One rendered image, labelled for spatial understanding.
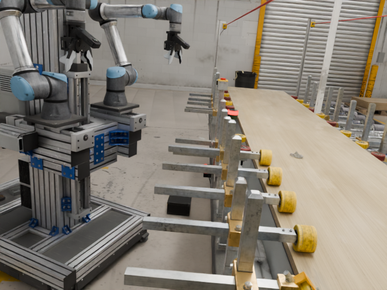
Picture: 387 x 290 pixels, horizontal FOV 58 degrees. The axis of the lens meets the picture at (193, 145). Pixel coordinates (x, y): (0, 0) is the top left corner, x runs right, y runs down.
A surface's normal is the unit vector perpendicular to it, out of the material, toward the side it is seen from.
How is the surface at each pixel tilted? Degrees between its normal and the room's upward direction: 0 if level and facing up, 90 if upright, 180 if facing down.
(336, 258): 0
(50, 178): 90
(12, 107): 90
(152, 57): 90
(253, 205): 90
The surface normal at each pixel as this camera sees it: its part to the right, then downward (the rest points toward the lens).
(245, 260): -0.04, 0.29
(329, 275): 0.08, -0.95
